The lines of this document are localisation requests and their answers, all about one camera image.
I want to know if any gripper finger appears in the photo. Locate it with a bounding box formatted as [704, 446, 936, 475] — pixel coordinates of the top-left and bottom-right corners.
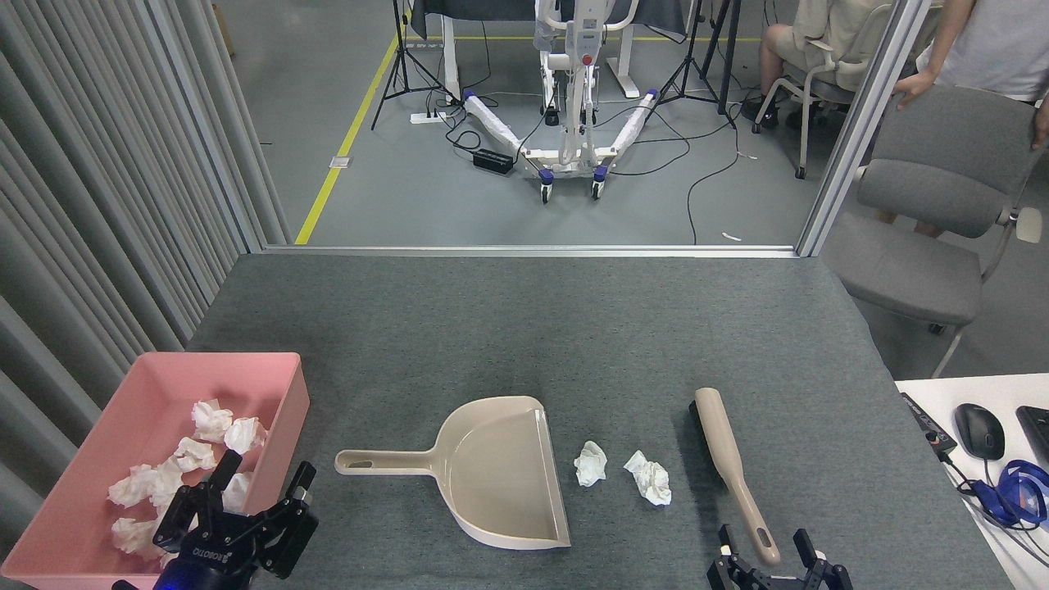
[791, 529, 853, 590]
[709, 524, 771, 590]

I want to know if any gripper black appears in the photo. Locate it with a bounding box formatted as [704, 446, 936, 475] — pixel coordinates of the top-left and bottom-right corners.
[152, 449, 319, 590]

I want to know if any beige hand brush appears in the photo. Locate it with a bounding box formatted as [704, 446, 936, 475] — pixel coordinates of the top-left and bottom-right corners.
[688, 388, 781, 569]

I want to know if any white tissue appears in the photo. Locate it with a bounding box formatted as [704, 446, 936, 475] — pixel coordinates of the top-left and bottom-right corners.
[573, 440, 609, 488]
[191, 399, 234, 443]
[108, 463, 185, 509]
[111, 516, 169, 562]
[224, 416, 268, 457]
[623, 449, 673, 507]
[174, 437, 218, 474]
[221, 471, 253, 515]

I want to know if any beige plastic dustpan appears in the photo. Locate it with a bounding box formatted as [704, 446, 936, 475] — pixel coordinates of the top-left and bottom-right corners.
[334, 396, 572, 551]

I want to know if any grey padded chair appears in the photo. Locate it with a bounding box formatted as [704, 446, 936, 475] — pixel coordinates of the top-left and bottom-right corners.
[820, 84, 1046, 379]

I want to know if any pink plastic bin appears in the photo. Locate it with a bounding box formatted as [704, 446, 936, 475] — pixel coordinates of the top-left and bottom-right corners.
[0, 352, 311, 590]

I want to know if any person's right hand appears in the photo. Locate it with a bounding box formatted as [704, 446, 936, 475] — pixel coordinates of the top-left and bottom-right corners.
[892, 70, 938, 111]

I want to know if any slim black device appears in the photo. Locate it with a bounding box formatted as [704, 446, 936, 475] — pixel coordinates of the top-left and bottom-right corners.
[900, 392, 958, 458]

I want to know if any white side table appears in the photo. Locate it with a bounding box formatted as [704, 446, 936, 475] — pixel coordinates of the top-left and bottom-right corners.
[895, 373, 1049, 590]

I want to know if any black computer mouse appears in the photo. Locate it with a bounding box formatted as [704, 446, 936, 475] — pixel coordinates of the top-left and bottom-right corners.
[953, 403, 1006, 461]

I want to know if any black keyboard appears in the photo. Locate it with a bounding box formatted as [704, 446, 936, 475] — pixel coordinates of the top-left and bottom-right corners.
[1016, 406, 1049, 468]

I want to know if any grey pleated curtain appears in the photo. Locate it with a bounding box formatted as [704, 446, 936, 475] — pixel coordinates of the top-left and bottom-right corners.
[0, 0, 292, 558]

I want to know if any white wheeled stand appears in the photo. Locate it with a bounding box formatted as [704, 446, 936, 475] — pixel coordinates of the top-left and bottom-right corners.
[459, 0, 661, 204]

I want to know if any black tripod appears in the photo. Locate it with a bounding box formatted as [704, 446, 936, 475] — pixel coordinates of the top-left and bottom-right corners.
[647, 0, 738, 130]
[370, 0, 460, 132]

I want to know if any white office chair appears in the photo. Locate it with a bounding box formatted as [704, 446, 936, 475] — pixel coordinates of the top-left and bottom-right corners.
[752, 4, 894, 179]

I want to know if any seated person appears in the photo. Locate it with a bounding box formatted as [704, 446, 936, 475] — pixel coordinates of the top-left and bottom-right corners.
[742, 0, 894, 128]

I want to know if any thin black desk cable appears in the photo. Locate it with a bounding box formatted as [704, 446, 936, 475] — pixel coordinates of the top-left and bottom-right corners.
[938, 455, 1049, 566]

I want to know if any blue cable bundle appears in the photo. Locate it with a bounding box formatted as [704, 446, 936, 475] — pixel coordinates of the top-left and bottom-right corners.
[959, 459, 1049, 529]

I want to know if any silver table rail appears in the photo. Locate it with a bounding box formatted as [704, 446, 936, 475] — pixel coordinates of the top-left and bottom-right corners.
[262, 244, 800, 260]

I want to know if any black floor cable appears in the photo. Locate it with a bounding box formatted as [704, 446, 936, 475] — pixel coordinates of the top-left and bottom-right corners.
[606, 98, 742, 247]
[426, 82, 534, 165]

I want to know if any silver post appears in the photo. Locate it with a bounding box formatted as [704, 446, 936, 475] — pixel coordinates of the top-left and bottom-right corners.
[797, 0, 931, 257]

